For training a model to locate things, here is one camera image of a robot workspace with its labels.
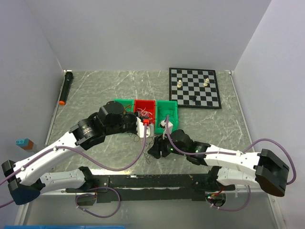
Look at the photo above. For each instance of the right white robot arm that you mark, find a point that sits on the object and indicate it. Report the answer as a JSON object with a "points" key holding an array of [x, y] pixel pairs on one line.
{"points": [[264, 169]]}

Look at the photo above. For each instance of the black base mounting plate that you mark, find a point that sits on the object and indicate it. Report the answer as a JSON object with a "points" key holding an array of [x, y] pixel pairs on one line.
{"points": [[161, 187]]}

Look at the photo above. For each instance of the left green plastic bin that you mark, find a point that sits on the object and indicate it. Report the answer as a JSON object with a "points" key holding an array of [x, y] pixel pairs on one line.
{"points": [[128, 105]]}

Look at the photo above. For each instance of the black and white chessboard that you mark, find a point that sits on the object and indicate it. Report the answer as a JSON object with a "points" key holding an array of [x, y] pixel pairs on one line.
{"points": [[192, 84]]}

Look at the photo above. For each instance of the black marker orange cap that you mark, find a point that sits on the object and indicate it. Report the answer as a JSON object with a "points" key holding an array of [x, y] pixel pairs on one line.
{"points": [[68, 79]]}

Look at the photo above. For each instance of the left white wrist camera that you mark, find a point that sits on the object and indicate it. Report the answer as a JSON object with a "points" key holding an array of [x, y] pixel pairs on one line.
{"points": [[144, 127]]}

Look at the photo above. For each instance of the green plastic bin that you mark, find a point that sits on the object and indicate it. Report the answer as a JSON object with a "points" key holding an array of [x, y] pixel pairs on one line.
{"points": [[164, 109], [128, 105]]}

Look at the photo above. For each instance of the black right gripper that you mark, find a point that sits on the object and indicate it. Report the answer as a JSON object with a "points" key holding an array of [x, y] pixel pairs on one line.
{"points": [[159, 145]]}

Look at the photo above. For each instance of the blue and orange toy block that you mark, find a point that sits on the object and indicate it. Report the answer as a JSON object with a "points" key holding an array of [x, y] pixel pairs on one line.
{"points": [[25, 144]]}

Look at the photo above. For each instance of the red plastic bin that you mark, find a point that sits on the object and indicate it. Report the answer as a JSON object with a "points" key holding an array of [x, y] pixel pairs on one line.
{"points": [[146, 108]]}

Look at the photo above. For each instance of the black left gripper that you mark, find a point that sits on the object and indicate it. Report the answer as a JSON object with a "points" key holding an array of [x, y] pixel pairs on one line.
{"points": [[134, 116]]}

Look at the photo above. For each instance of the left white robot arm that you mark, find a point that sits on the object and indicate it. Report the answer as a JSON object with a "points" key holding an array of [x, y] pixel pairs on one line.
{"points": [[29, 178]]}

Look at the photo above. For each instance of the right green plastic bin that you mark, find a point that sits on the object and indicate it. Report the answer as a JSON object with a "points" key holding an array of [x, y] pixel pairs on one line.
{"points": [[164, 109]]}

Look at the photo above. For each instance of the aluminium frame rail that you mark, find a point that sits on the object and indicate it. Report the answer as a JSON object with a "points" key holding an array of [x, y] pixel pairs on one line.
{"points": [[241, 211]]}

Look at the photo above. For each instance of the cream chess piece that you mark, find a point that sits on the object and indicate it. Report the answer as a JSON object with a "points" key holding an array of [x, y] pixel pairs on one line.
{"points": [[179, 84], [206, 82]]}

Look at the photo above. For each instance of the right cream chess piece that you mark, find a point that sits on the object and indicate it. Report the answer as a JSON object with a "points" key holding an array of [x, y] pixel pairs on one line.
{"points": [[206, 82]]}

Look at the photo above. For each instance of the left cream chess piece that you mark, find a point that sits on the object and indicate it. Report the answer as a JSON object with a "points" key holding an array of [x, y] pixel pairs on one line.
{"points": [[179, 84]]}

